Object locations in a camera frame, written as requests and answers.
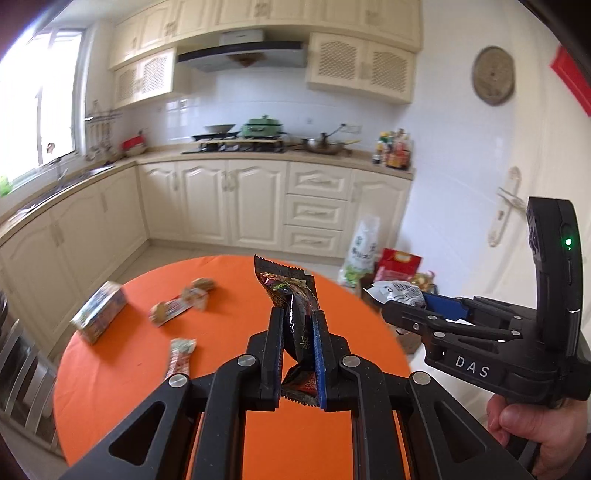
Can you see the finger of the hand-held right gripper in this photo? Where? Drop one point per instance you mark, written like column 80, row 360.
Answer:
column 445, row 305
column 415, row 318

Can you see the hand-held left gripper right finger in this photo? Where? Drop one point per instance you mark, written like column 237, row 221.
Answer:
column 319, row 364

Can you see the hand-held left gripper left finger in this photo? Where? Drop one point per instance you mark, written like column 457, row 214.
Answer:
column 276, row 360

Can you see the white black printed sachet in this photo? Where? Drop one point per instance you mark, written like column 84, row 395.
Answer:
column 397, row 290

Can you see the black red snack wrapper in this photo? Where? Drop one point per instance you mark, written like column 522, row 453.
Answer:
column 295, row 300

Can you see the person's right hand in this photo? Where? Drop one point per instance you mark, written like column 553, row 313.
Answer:
column 561, row 438

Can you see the red snack bag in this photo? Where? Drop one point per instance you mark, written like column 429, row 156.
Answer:
column 399, row 263

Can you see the white rice bag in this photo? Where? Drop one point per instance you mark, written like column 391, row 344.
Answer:
column 360, row 254

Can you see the small red white wrapper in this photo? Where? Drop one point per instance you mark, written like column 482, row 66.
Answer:
column 180, row 355

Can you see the brown snack packet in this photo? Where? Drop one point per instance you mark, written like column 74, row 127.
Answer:
column 203, row 286

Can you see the red striped snack packet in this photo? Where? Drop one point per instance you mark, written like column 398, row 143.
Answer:
column 168, row 311

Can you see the cream lower kitchen cabinets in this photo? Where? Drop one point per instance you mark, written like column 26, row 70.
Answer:
column 254, row 203

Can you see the cream kitchen cabinets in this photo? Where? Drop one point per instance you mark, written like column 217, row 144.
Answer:
column 360, row 60
column 254, row 203

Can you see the group of condiment bottles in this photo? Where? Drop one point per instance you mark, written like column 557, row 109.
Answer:
column 392, row 150

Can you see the beige kitchen countertop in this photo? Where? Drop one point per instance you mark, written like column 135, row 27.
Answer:
column 323, row 160

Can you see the printed carton box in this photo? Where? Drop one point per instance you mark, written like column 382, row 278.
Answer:
column 99, row 311

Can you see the steel wok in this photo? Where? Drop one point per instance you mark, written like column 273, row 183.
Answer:
column 323, row 145

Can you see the gas stove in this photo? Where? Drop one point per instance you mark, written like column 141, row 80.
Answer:
column 235, row 146

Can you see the green electric pot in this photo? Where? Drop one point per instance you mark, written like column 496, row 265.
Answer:
column 263, row 128

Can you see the grey frying pan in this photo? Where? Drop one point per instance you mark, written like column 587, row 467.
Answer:
column 217, row 130

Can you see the metal chair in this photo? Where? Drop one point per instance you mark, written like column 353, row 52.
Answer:
column 27, row 369

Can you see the cream upper kitchen cabinets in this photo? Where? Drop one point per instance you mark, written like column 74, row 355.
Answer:
column 360, row 60

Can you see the red paper door decoration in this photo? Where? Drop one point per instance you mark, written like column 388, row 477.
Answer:
column 572, row 76

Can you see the metal sink faucet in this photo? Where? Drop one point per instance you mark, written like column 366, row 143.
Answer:
column 60, row 170

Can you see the hanging utensil rack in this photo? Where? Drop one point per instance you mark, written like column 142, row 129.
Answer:
column 101, row 129

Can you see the steel range hood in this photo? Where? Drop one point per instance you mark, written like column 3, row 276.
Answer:
column 240, row 53

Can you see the small green windowsill item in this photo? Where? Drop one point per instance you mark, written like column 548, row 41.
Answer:
column 3, row 185

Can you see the kitchen window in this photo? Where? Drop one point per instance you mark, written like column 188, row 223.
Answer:
column 41, row 92

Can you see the round woven wall tray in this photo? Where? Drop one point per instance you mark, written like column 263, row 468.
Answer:
column 493, row 74

